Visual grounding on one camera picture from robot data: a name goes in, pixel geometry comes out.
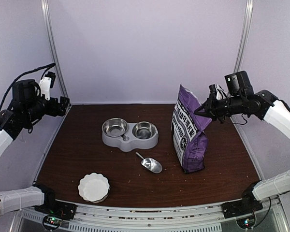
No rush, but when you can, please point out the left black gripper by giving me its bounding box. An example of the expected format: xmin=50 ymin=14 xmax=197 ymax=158
xmin=23 ymin=95 xmax=69 ymax=123

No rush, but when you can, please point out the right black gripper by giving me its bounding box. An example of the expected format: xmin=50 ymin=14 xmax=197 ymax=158
xmin=194 ymin=92 xmax=245 ymax=123

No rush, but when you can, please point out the purple puppy food bag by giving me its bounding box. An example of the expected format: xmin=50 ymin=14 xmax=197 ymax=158
xmin=171 ymin=85 xmax=211 ymax=174

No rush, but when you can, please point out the metal food scoop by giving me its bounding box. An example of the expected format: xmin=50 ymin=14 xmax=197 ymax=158
xmin=135 ymin=152 xmax=163 ymax=174

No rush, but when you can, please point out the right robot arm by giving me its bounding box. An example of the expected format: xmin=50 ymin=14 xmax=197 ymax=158
xmin=194 ymin=71 xmax=290 ymax=214

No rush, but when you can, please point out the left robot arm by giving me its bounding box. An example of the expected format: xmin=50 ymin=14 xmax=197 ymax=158
xmin=0 ymin=77 xmax=70 ymax=216

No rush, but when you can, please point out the grey double pet feeder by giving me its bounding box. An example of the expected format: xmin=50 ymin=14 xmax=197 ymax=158
xmin=102 ymin=122 xmax=159 ymax=152

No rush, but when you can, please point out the left steel feeder bowl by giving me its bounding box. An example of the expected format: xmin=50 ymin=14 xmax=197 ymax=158
xmin=102 ymin=118 xmax=129 ymax=137

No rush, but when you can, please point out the steel feeder bowl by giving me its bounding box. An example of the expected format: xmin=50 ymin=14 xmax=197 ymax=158
xmin=102 ymin=118 xmax=129 ymax=137
xmin=132 ymin=121 xmax=158 ymax=140

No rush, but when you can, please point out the right steel feeder bowl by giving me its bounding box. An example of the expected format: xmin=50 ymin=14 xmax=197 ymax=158
xmin=132 ymin=121 xmax=158 ymax=140

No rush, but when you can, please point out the white scalloped ceramic dish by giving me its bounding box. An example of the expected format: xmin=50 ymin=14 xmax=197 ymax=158
xmin=78 ymin=173 xmax=111 ymax=203

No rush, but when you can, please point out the left circuit board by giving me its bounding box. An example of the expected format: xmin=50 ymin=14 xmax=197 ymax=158
xmin=42 ymin=215 xmax=63 ymax=230

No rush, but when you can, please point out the circuit board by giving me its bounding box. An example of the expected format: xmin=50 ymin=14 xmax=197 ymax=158
xmin=42 ymin=215 xmax=63 ymax=230
xmin=236 ymin=216 xmax=256 ymax=230

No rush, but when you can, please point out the right circuit board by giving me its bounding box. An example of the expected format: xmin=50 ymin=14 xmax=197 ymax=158
xmin=236 ymin=216 xmax=256 ymax=230

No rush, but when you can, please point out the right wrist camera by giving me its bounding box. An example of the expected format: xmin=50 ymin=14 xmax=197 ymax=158
xmin=209 ymin=84 xmax=227 ymax=100

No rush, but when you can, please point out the right aluminium frame post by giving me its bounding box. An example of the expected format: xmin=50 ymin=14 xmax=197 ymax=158
xmin=233 ymin=0 xmax=254 ymax=72

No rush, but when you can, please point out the aluminium frame post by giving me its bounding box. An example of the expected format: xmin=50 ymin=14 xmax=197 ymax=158
xmin=233 ymin=0 xmax=254 ymax=72
xmin=41 ymin=0 xmax=69 ymax=98

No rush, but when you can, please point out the left aluminium frame post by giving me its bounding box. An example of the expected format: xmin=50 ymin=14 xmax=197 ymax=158
xmin=41 ymin=0 xmax=69 ymax=98

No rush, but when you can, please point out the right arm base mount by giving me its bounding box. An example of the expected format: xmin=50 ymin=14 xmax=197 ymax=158
xmin=221 ymin=200 xmax=263 ymax=219

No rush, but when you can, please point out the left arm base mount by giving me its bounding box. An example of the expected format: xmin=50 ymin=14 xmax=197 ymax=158
xmin=34 ymin=201 xmax=77 ymax=220

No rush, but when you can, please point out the front aluminium rail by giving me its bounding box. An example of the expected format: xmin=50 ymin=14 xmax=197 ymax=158
xmin=14 ymin=193 xmax=283 ymax=232

